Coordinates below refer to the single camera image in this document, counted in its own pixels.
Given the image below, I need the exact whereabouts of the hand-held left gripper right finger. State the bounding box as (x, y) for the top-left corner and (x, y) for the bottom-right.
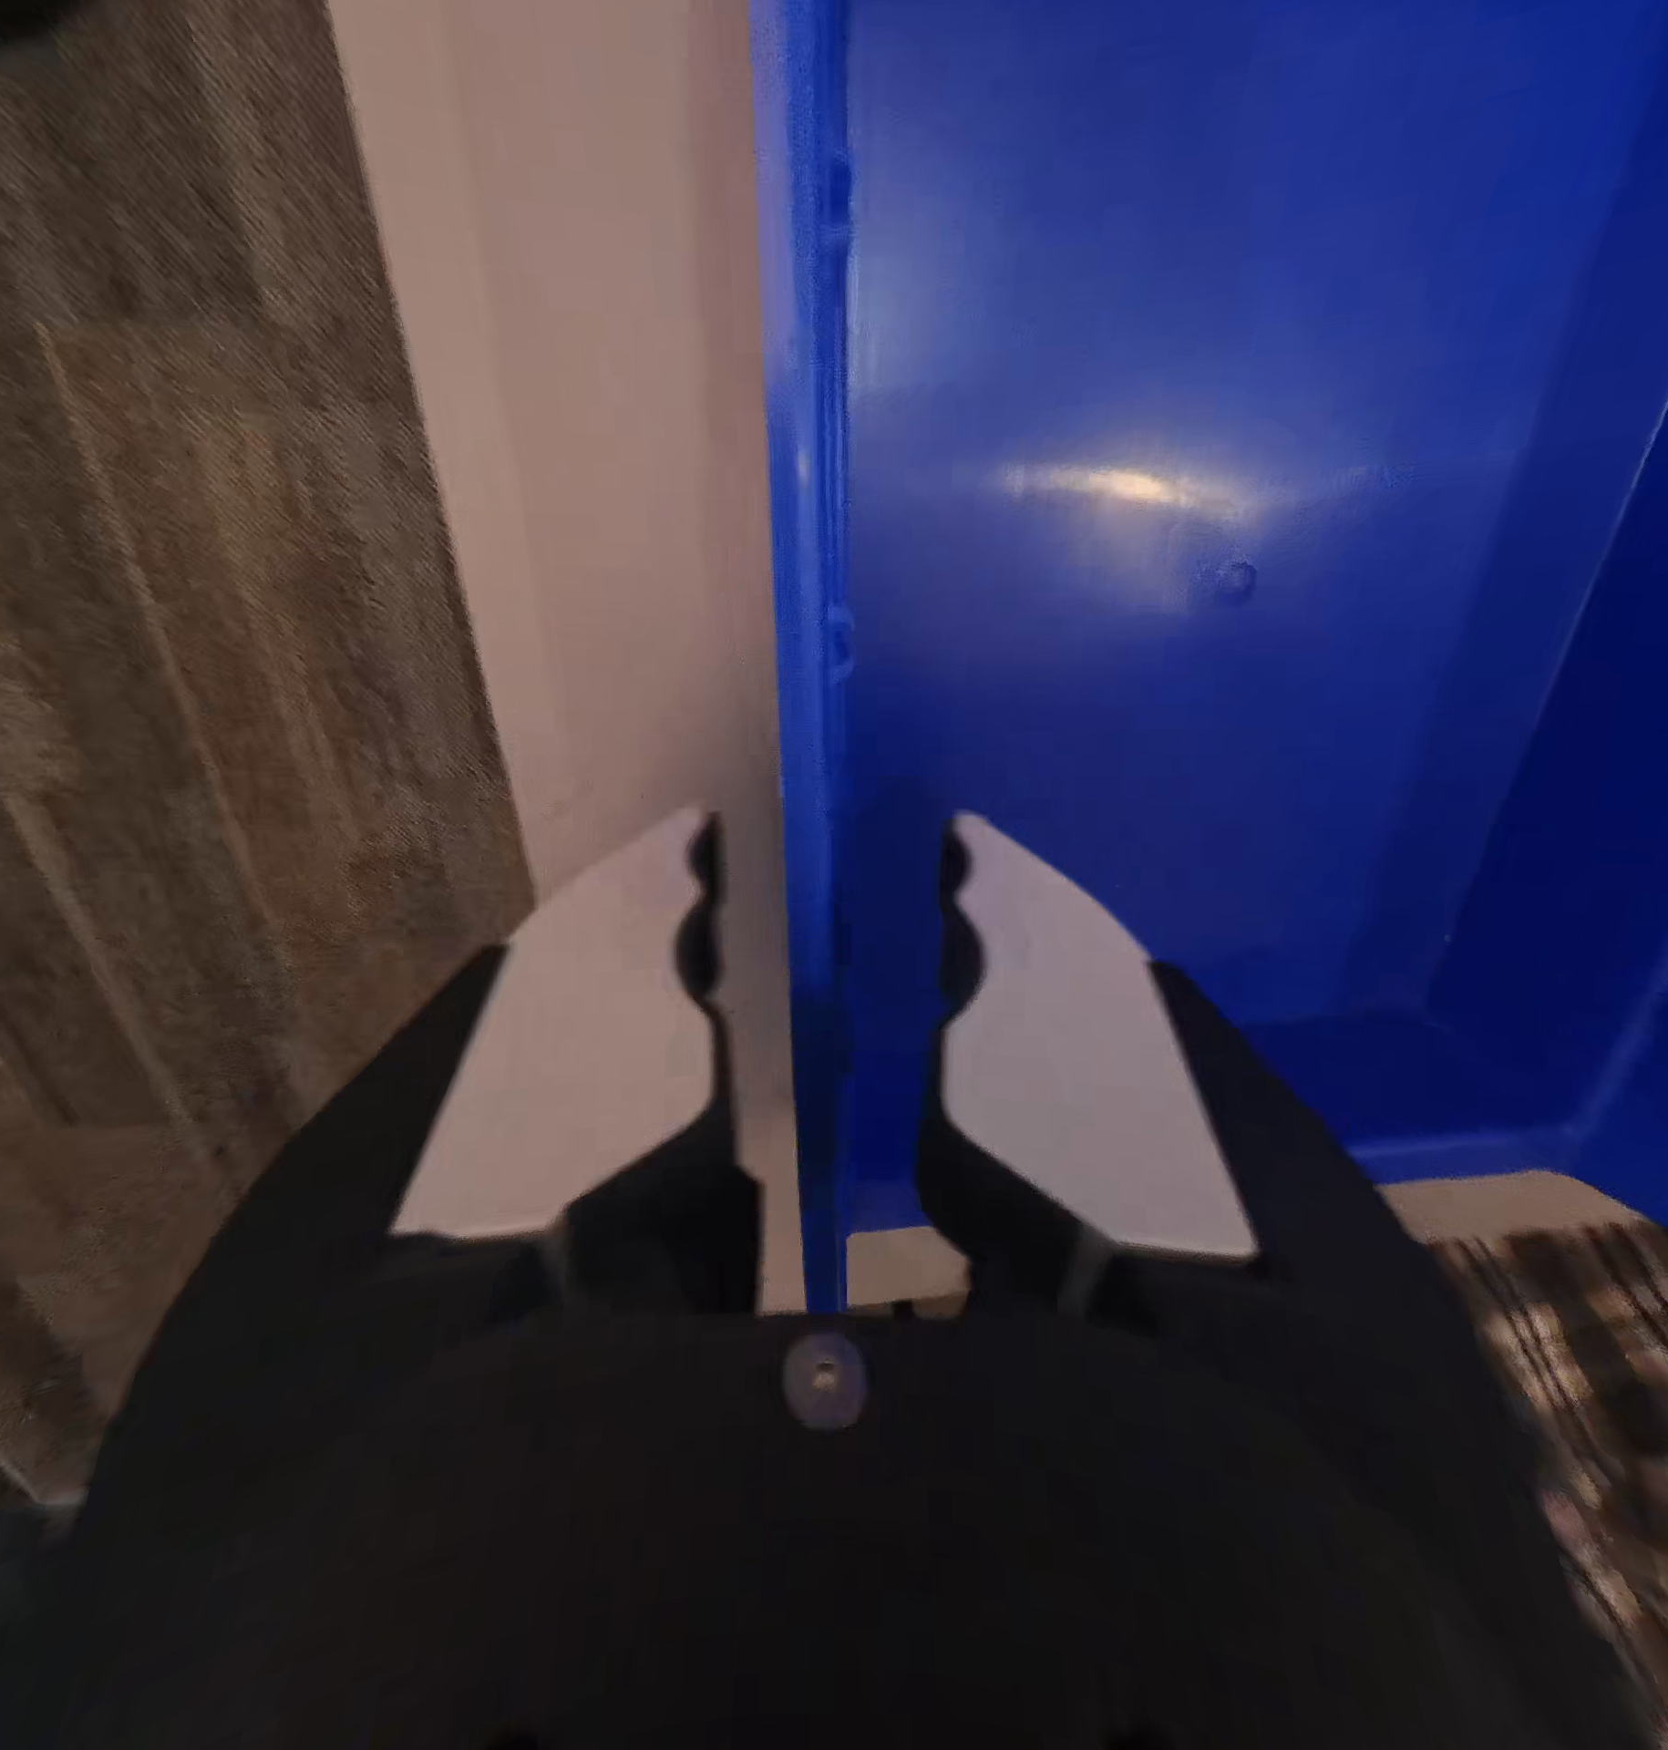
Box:
(914, 811), (1260, 1314)

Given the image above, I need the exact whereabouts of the person's plaid shirt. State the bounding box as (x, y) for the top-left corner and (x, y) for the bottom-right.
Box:
(1436, 1223), (1668, 1750)

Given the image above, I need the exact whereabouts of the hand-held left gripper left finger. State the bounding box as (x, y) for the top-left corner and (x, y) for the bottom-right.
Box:
(391, 809), (764, 1316)

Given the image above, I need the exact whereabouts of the blue plastic bin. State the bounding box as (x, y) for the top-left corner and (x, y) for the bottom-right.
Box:
(750, 0), (1668, 1314)

